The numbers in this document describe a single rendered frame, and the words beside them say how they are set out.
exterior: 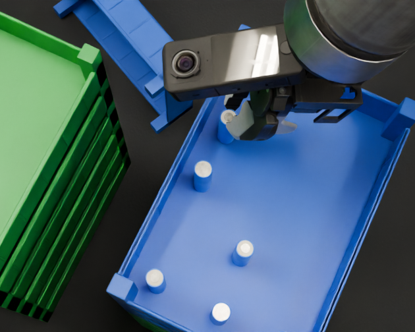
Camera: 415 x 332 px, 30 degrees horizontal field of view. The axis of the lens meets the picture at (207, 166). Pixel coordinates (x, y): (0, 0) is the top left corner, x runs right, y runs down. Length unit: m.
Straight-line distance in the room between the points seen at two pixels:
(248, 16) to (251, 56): 0.82
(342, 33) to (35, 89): 0.51
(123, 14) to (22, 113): 0.32
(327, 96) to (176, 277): 0.26
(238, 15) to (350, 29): 0.92
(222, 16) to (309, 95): 0.79
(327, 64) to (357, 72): 0.02
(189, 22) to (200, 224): 0.67
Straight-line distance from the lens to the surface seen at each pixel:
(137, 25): 1.19
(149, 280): 0.73
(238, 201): 0.81
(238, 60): 0.61
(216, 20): 1.41
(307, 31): 0.54
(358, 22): 0.50
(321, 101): 0.64
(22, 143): 0.93
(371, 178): 0.83
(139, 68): 1.37
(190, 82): 0.61
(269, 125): 0.65
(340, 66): 0.55
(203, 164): 0.75
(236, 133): 0.72
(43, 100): 0.94
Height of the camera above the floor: 1.27
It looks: 75 degrees down
